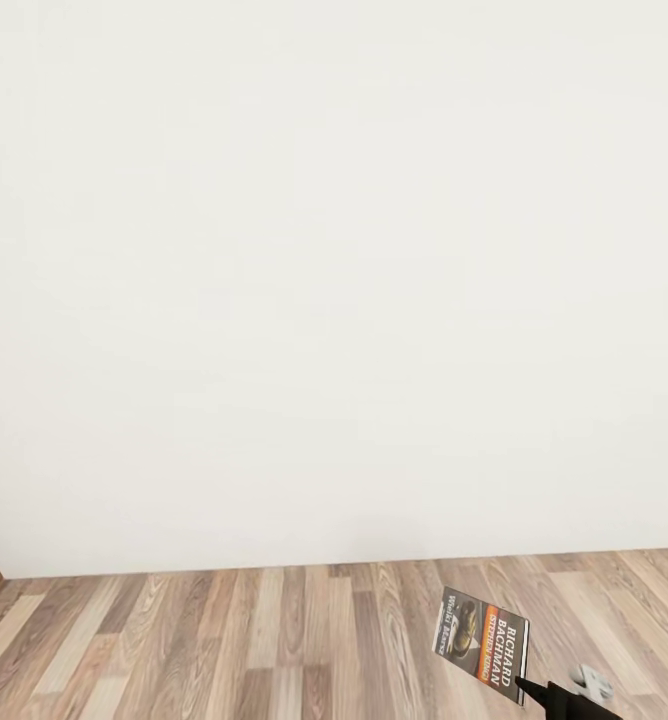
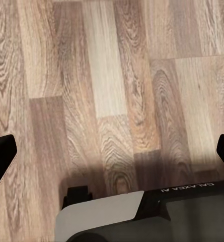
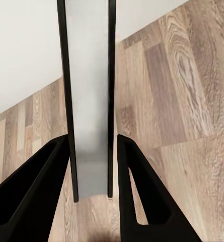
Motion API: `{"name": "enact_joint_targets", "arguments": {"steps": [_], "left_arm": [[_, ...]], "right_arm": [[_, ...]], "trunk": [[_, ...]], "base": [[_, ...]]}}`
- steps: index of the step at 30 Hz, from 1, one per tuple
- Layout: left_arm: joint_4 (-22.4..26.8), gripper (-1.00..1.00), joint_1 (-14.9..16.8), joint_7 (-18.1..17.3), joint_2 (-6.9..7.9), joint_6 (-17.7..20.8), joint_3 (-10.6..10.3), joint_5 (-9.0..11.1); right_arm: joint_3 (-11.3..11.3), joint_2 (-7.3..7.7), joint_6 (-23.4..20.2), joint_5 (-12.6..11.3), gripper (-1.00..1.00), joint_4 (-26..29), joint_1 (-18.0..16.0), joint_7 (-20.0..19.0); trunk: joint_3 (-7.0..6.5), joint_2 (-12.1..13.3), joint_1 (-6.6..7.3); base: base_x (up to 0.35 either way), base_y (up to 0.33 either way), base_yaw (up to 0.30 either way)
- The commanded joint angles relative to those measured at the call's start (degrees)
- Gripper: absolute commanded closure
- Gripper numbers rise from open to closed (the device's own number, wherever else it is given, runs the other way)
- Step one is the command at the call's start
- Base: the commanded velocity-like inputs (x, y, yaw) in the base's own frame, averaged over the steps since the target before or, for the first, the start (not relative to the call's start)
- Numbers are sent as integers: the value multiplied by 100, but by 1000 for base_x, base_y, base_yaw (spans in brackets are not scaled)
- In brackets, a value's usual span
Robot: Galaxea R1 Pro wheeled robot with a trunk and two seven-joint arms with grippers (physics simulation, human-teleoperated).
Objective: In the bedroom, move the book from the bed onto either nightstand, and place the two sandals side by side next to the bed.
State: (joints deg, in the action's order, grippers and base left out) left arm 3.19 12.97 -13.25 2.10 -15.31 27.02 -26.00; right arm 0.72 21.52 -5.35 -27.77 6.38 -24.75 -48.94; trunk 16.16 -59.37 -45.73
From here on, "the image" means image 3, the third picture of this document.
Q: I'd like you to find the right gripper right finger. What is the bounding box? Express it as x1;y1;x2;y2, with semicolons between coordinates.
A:
117;134;202;242

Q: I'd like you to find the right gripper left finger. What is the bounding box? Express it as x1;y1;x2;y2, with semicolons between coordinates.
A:
0;134;70;242

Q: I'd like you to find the hardback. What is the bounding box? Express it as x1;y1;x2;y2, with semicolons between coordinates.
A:
57;0;116;203

